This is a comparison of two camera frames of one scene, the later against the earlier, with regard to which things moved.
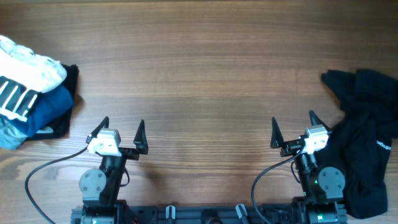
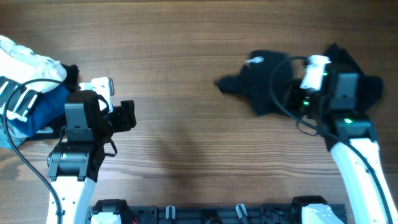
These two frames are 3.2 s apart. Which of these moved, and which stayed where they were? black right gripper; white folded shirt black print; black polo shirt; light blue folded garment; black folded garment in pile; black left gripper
Moved: black left gripper; black right gripper; black polo shirt
Stayed: white folded shirt black print; light blue folded garment; black folded garment in pile
